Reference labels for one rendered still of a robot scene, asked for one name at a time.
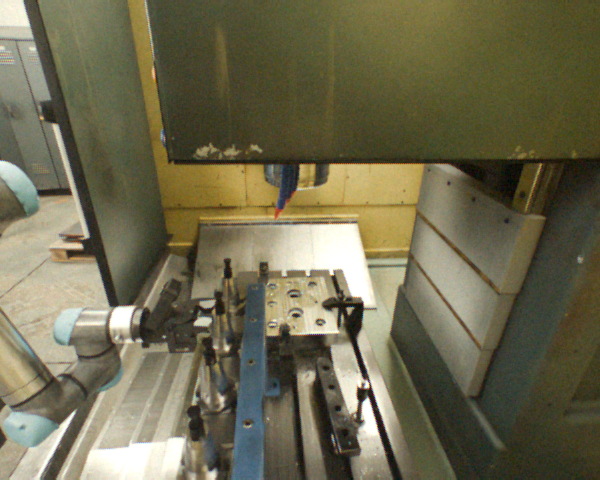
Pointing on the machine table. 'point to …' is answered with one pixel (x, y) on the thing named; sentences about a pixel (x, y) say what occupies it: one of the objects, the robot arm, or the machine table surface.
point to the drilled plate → (310, 334)
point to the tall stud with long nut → (361, 400)
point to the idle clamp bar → (342, 431)
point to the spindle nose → (319, 173)
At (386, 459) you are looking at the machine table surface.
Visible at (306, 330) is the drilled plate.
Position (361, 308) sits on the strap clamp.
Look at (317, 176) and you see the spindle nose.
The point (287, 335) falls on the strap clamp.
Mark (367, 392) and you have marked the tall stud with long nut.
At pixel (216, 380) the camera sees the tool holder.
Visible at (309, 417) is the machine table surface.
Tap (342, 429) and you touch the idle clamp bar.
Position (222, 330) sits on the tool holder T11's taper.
